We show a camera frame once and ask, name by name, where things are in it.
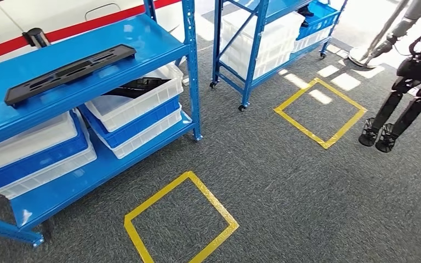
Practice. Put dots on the stacked white plastic crates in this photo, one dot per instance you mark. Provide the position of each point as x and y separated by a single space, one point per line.
283 32

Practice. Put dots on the long black plastic frame part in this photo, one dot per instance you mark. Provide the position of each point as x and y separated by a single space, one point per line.
18 95

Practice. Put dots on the black part in crate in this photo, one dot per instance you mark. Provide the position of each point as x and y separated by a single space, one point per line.
138 87
306 12

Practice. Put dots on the metal floor outlet plate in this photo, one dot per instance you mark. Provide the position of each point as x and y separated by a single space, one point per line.
333 49

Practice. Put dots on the yellow floor tape square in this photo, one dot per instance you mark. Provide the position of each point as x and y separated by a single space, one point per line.
214 201
297 123

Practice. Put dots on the white car body red stripe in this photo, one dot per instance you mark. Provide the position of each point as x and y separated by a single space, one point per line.
50 14

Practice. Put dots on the grey support stand round base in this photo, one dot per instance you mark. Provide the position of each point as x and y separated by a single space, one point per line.
363 58

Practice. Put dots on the black stanchion post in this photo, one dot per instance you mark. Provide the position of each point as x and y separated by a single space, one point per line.
38 38

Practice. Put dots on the blue metal shelf rack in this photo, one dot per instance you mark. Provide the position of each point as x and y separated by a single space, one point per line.
254 54
152 40

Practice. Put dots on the black humanoid robot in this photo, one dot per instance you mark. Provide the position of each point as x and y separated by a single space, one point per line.
406 116

